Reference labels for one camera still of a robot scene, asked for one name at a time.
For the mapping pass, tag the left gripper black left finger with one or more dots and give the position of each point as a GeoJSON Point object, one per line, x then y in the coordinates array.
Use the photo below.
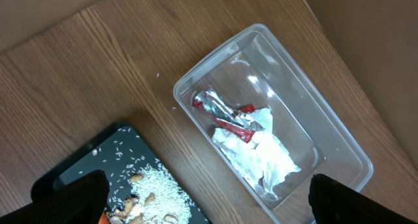
{"type": "Point", "coordinates": [81, 201]}

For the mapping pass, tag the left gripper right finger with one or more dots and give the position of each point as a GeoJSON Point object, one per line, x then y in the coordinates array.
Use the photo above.
{"type": "Point", "coordinates": [335, 203]}

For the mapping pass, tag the orange carrot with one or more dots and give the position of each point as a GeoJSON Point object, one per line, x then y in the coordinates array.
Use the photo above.
{"type": "Point", "coordinates": [103, 219]}

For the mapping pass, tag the white tissue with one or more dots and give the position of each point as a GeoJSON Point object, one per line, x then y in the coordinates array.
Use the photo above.
{"type": "Point", "coordinates": [263, 162]}

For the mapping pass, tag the red snack wrapper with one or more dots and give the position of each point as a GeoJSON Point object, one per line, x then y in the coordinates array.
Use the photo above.
{"type": "Point", "coordinates": [236, 120]}

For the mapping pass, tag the black plastic tray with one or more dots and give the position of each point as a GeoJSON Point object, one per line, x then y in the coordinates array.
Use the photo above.
{"type": "Point", "coordinates": [63, 174]}

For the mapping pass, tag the rice and peanut pile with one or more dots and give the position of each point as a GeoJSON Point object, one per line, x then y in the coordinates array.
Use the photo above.
{"type": "Point", "coordinates": [141, 189]}

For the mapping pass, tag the clear plastic storage bin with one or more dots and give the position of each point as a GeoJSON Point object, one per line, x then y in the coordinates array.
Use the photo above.
{"type": "Point", "coordinates": [253, 67]}

